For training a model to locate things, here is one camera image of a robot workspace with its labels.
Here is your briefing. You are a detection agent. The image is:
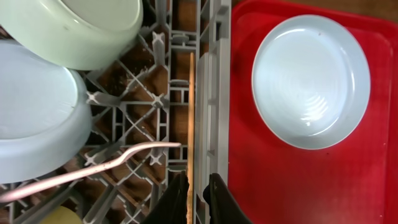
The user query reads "green bowl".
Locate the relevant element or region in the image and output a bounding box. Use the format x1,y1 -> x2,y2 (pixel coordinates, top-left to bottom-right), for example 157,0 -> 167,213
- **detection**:
1,0 -> 144,70

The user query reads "small light blue bowl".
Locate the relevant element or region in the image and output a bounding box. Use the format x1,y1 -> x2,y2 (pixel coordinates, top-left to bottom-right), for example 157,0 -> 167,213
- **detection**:
1,40 -> 92,184

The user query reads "grey dishwasher rack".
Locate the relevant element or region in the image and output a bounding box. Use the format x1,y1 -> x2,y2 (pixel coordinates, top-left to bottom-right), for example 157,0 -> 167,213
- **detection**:
1,0 -> 232,223

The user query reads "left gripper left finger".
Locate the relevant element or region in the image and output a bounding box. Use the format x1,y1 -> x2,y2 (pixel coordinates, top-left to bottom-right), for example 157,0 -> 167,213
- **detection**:
141,171 -> 189,224

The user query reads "white plastic fork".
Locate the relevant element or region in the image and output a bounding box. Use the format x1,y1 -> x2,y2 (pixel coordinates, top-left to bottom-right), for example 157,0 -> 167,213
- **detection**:
1,141 -> 181,203

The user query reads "wooden chopstick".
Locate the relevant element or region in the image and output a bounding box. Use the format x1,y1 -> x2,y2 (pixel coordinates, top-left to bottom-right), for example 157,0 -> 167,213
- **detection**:
186,52 -> 195,224

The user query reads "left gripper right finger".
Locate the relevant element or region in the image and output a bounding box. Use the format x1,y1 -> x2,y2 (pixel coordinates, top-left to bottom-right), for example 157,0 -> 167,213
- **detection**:
203,173 -> 252,224

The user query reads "large light blue plate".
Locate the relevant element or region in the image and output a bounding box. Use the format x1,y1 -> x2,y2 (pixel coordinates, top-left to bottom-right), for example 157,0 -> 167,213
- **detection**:
251,14 -> 371,150

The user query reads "yellow plastic cup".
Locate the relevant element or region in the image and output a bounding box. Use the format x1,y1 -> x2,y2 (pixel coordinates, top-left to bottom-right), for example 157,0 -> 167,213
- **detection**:
40,206 -> 83,224

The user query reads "red plastic tray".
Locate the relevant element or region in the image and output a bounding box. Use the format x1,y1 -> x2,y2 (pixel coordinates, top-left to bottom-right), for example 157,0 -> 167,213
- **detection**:
228,1 -> 397,223

